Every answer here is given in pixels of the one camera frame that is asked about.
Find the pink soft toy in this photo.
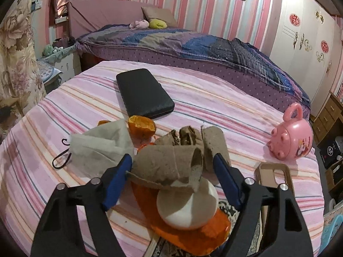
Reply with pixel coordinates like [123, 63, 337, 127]
[129, 19, 150, 30]

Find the white nightstand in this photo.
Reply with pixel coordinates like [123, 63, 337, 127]
[38, 45, 81, 83]

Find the light blue plastic basket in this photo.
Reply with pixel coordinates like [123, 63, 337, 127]
[320, 229, 343, 257]

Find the torn brown cardboard tube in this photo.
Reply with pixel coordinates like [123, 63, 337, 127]
[154, 129, 180, 146]

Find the blue patterned cushion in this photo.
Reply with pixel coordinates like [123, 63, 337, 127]
[38, 59, 63, 82]

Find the cardboard box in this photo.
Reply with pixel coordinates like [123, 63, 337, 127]
[325, 163, 343, 193]

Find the orange plastic wrapper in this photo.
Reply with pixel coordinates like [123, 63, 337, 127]
[131, 181, 231, 255]

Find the floral curtain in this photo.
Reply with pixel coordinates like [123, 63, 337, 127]
[0, 0, 47, 140]

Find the plaid purple blue blanket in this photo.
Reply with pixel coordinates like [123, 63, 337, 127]
[76, 24, 311, 105]

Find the white wardrobe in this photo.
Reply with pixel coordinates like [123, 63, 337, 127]
[269, 0, 337, 118]

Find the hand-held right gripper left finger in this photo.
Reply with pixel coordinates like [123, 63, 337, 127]
[30, 154, 134, 257]

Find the black bag with white logo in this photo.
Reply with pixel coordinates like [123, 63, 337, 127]
[319, 139, 343, 168]

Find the wooden desk with drawers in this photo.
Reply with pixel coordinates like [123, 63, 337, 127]
[312, 91, 343, 145]

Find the grey face mask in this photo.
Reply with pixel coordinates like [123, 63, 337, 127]
[53, 119, 134, 178]

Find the pink cartoon mug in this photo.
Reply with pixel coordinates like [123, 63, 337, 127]
[266, 102, 313, 161]

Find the white round container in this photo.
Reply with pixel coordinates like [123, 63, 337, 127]
[156, 178, 219, 231]

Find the black phone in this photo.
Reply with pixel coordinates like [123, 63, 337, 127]
[116, 68, 175, 120]

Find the bed with plaid blanket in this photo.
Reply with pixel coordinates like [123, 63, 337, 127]
[68, 0, 311, 118]

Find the brown pillow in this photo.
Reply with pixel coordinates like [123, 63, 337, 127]
[141, 6, 177, 27]

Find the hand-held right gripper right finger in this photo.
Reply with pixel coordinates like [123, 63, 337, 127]
[213, 152, 314, 257]

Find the orange peel half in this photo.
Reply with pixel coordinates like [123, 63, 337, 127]
[128, 115, 156, 139]

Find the pink striped sheet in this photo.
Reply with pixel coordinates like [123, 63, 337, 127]
[0, 60, 325, 257]

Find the crushed brown cardboard tube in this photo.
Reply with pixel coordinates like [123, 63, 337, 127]
[179, 126, 204, 146]

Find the yellow soft toy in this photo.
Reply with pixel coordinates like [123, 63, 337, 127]
[149, 19, 167, 30]

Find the beige phone case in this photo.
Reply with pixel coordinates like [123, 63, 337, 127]
[254, 163, 296, 220]

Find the large brown cardboard tube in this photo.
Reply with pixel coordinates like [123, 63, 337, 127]
[126, 145, 205, 193]

